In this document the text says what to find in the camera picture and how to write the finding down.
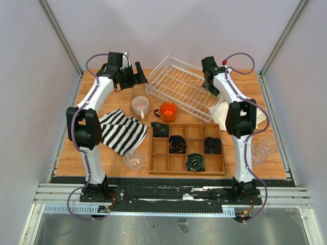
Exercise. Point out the white wire dish rack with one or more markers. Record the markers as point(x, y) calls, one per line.
point(176, 81)

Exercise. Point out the rolled belt top left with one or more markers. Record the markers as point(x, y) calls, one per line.
point(159, 129)

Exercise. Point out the clear plastic cup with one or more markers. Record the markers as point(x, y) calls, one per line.
point(133, 159)
point(261, 152)

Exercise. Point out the cream folded cloth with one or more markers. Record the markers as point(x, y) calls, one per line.
point(219, 114)

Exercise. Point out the rolled belt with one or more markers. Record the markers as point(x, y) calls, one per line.
point(212, 146)
point(159, 129)
point(177, 145)
point(195, 162)

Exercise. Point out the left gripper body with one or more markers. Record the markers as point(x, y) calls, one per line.
point(126, 77)

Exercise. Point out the rolled belt middle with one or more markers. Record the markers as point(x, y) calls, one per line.
point(177, 145)

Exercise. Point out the clear plastic cup left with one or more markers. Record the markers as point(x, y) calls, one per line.
point(133, 159)

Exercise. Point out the rolled belt bottom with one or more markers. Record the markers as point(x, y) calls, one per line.
point(195, 162)

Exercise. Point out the orange enamel mug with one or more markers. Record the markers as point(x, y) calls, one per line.
point(167, 112)

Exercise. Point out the wooden compartment tray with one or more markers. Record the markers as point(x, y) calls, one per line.
point(162, 163)

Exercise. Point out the aluminium rail frame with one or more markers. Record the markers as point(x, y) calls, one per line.
point(57, 216)

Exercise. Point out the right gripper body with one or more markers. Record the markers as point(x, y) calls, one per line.
point(208, 87)

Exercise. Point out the pink white mug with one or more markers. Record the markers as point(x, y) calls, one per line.
point(140, 105)

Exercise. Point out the black white striped cloth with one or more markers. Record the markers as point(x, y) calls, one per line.
point(122, 133)

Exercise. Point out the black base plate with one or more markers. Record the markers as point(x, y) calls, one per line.
point(172, 195)

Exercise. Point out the rolled belt right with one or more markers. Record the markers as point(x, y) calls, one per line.
point(212, 146)

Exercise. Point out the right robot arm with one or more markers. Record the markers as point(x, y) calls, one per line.
point(241, 116)

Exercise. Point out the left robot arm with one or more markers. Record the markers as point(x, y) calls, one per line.
point(83, 123)

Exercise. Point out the clear plastic cup right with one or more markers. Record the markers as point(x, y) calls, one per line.
point(261, 152)

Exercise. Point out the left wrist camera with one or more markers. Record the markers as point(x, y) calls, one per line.
point(126, 62)

